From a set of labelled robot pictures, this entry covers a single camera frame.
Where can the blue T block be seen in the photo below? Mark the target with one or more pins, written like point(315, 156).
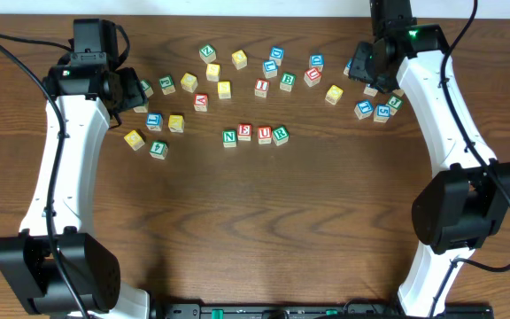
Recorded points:
point(363, 109)

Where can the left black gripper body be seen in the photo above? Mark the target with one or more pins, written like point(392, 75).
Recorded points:
point(132, 89)

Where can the yellow block beside L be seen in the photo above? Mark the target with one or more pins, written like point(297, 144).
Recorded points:
point(176, 123)

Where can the green V block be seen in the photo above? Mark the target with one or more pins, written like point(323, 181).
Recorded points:
point(144, 108)

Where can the red E block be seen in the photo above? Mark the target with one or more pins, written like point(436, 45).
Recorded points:
point(244, 132)

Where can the yellow S block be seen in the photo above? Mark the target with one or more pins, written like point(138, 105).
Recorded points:
point(212, 72)

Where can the blue D block left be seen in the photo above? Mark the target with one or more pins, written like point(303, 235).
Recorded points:
point(276, 54)

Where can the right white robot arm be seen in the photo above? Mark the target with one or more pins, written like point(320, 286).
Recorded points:
point(469, 194)

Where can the green N block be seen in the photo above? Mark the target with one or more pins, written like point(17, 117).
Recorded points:
point(229, 138)

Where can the blue L block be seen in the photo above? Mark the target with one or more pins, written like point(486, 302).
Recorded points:
point(154, 121)

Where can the blue P block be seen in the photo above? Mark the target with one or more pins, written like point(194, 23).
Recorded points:
point(372, 92)

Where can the green J block right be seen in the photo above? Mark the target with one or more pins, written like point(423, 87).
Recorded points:
point(394, 103)

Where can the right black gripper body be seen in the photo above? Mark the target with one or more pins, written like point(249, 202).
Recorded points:
point(361, 65)

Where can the blue X block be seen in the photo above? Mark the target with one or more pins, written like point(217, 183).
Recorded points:
point(347, 68)

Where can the green R block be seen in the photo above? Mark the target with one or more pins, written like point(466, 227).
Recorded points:
point(280, 136)

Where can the green Z block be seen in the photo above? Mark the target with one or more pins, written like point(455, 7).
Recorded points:
point(207, 53)

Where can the blue 5 block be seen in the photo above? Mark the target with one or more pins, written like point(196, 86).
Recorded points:
point(382, 114)

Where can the red u block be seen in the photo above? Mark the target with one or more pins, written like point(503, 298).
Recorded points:
point(264, 134)
point(312, 76)

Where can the red I block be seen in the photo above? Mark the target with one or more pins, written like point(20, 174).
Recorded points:
point(261, 88)

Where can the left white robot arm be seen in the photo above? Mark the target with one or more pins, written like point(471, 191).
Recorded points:
point(54, 264)

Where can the green 7 block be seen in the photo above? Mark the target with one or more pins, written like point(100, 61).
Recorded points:
point(147, 88)

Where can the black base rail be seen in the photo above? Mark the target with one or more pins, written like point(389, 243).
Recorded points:
point(352, 310)

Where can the green B block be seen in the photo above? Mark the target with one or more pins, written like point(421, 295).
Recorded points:
point(287, 81)

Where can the green 4 block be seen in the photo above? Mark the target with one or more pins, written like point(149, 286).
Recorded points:
point(159, 150)

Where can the yellow C block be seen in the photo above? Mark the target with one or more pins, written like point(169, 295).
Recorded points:
point(135, 139)

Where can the blue d block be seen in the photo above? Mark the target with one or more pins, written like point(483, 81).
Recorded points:
point(316, 61)
point(276, 54)

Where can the blue D block right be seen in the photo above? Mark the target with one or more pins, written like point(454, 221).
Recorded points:
point(316, 61)

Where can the yellow O block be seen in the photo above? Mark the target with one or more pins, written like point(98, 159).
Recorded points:
point(189, 82)

